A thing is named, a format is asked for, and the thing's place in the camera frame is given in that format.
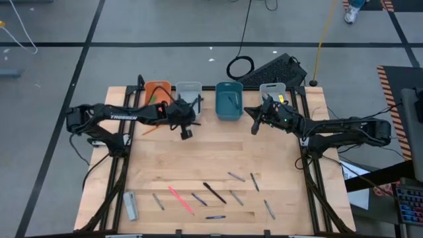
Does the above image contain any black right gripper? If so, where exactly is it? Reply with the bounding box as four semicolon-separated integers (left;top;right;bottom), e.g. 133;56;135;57
244;95;300;135

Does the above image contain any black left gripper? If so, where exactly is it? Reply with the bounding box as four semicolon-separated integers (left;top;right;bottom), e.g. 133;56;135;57
165;99;196;141

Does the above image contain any light grey plastic bin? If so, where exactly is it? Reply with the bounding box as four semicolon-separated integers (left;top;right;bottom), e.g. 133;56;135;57
259;82;288;100
174;81;203;115

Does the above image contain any teal plastic bin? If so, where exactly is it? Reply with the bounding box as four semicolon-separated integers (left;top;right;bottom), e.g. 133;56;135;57
215;81;245;122

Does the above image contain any orange plastic bin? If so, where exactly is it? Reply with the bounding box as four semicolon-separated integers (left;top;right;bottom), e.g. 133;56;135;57
143;81;173;122

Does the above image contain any large black pen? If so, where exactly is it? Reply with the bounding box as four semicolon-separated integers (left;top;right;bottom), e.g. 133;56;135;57
202;181;228;205

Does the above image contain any pink pencil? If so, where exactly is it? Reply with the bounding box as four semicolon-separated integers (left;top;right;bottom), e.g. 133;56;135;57
167;185;195;216

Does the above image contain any green crayon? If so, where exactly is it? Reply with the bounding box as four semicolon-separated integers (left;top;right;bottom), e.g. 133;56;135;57
249;172;260;192

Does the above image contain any grey stapler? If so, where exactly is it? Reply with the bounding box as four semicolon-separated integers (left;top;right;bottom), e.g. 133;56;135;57
122;190;139;221

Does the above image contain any white paper sheet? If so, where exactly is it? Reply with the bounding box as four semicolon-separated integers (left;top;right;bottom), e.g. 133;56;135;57
343;161;371;211

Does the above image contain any person's foot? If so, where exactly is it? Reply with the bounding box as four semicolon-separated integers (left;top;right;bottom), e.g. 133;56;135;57
343;0;366;24

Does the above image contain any black hazard-striped floor mat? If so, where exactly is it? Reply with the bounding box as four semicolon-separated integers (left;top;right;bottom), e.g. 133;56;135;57
376;65;423;161
342;0;423;13

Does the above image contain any grey monitor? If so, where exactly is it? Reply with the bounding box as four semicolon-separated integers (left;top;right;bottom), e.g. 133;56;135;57
401;87;423;183

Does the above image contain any colourful backlit keyboard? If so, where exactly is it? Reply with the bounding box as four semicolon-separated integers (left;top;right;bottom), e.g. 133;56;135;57
395;184;423;227

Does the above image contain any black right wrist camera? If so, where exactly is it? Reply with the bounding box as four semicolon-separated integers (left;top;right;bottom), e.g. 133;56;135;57
267;104;291;128

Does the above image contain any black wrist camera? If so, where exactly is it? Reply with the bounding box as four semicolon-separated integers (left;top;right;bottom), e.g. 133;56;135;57
163;104;182;125
267;104;291;128

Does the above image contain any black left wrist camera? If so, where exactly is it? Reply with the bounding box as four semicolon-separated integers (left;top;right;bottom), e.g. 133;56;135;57
163;104;182;125

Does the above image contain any black cable with coil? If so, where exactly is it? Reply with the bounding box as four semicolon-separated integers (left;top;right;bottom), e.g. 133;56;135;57
225;0;256;81

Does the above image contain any black aluminium table frame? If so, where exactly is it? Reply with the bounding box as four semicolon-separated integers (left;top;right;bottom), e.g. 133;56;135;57
77;74;356;237

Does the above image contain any white cable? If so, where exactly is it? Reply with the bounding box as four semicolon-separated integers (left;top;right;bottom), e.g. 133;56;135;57
0;0;39;55

